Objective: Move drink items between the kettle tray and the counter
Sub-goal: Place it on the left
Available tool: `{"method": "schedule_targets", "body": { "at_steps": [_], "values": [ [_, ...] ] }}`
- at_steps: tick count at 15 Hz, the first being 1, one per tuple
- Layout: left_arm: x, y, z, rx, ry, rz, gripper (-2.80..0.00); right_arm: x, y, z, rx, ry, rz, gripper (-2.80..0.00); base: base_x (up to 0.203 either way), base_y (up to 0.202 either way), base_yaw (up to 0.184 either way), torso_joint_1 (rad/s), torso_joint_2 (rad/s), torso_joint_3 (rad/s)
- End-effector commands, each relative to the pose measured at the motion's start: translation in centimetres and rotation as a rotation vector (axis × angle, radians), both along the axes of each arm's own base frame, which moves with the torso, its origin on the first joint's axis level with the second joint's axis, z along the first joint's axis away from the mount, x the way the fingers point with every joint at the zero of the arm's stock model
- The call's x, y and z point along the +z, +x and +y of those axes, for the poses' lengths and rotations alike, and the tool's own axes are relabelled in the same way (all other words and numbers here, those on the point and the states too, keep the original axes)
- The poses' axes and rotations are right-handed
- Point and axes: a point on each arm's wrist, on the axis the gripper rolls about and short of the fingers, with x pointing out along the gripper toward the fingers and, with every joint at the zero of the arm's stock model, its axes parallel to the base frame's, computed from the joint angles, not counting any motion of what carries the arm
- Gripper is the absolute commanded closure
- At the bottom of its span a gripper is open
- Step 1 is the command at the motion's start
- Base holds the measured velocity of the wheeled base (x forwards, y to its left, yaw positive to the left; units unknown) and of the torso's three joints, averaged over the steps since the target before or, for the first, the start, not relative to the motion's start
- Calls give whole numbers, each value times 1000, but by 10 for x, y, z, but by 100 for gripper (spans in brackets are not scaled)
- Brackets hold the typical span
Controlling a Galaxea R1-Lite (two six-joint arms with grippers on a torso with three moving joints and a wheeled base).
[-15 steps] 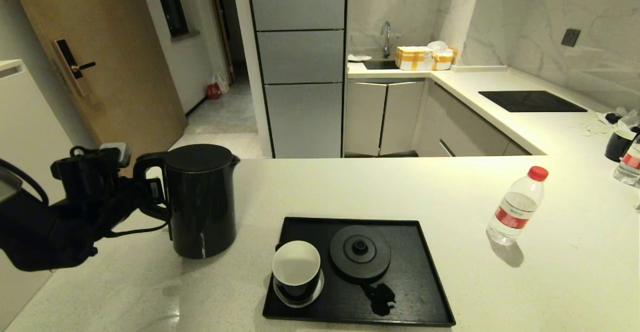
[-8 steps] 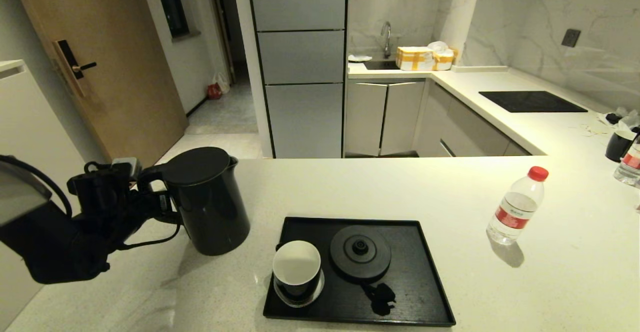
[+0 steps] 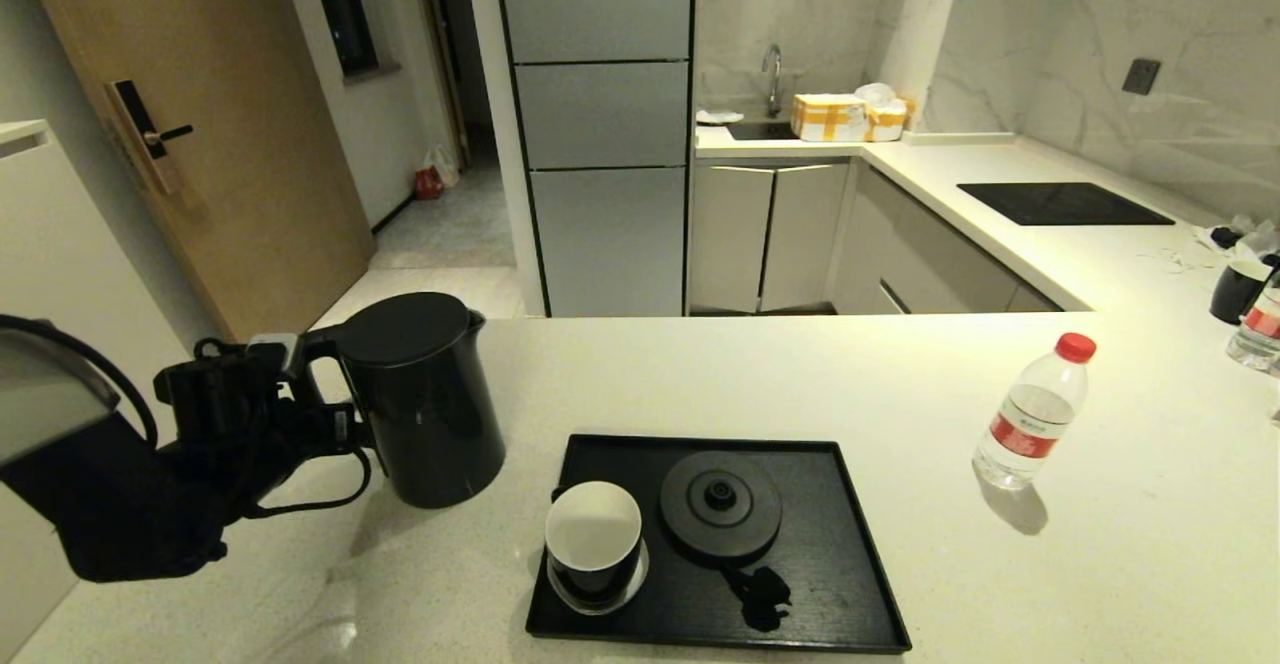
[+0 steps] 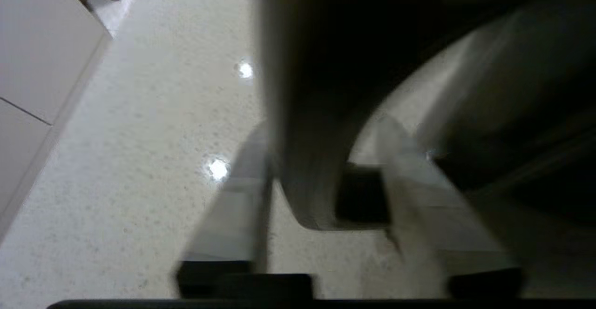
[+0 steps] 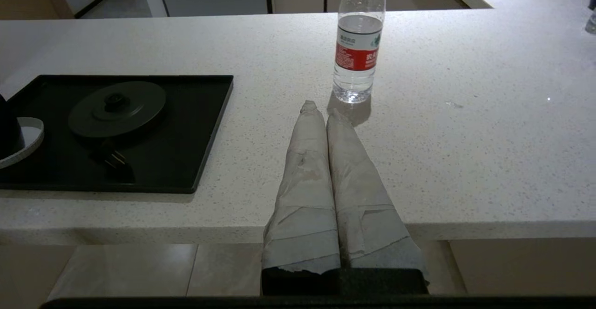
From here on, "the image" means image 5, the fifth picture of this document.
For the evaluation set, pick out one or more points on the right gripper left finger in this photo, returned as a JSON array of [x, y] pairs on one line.
[[305, 206]]

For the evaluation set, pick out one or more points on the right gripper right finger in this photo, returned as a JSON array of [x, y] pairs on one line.
[[368, 216]]

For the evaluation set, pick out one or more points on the water bottle red label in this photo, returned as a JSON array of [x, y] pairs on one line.
[[357, 57]]

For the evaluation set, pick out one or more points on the black power plug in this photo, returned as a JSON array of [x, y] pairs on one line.
[[114, 160]]

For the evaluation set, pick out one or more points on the round black kettle base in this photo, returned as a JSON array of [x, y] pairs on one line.
[[116, 109]]

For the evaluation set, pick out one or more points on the black rectangular serving tray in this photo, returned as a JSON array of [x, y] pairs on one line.
[[195, 127]]

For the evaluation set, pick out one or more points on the black mug white interior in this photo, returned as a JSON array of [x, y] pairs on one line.
[[8, 132]]

